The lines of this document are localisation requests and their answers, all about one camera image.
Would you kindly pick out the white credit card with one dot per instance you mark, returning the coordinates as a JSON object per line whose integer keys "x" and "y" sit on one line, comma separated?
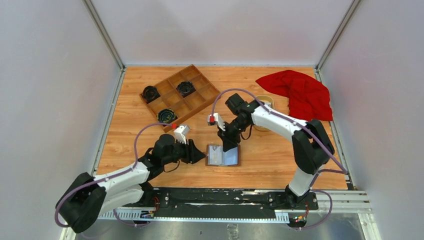
{"x": 214, "y": 155}

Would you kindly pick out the brown leather card holder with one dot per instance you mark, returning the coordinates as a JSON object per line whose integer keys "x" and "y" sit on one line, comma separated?
{"x": 230, "y": 158}

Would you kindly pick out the slotted cable duct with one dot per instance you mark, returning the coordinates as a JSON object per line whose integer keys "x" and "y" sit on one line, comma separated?
{"x": 141, "y": 215}

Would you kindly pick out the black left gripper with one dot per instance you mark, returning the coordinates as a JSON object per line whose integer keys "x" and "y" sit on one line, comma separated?
{"x": 192, "y": 154}

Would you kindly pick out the red cloth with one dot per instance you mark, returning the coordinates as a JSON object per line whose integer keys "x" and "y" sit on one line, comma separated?
{"x": 308, "y": 98}

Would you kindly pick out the beige oval tray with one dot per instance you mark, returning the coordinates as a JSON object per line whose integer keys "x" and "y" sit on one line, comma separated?
{"x": 268, "y": 101}

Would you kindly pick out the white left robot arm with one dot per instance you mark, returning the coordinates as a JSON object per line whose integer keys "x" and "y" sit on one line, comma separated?
{"x": 89, "y": 197}

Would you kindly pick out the right aluminium corner post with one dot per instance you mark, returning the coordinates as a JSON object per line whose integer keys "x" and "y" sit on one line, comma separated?
{"x": 349, "y": 14}

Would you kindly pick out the aluminium corner post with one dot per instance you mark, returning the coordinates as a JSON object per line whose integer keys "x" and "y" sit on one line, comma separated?
{"x": 92, "y": 11}
{"x": 349, "y": 14}

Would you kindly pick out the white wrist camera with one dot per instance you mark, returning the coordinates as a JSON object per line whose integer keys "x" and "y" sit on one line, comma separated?
{"x": 215, "y": 119}
{"x": 180, "y": 133}

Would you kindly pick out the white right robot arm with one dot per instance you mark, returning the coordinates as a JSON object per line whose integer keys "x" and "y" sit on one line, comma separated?
{"x": 312, "y": 147}

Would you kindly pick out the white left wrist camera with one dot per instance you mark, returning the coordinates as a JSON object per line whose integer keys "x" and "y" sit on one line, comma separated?
{"x": 180, "y": 133}

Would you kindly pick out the left aluminium corner post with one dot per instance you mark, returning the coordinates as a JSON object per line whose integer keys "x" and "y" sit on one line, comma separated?
{"x": 92, "y": 11}

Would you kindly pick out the aluminium table edge rail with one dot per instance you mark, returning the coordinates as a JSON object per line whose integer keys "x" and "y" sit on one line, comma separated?
{"x": 109, "y": 117}

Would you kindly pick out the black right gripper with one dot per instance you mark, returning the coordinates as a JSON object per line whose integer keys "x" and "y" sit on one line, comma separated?
{"x": 229, "y": 141}

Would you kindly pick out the brown wooden compartment tray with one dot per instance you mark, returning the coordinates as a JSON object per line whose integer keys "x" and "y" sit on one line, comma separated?
{"x": 179, "y": 96}

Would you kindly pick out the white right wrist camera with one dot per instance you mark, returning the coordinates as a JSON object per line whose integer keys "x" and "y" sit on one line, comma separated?
{"x": 215, "y": 119}

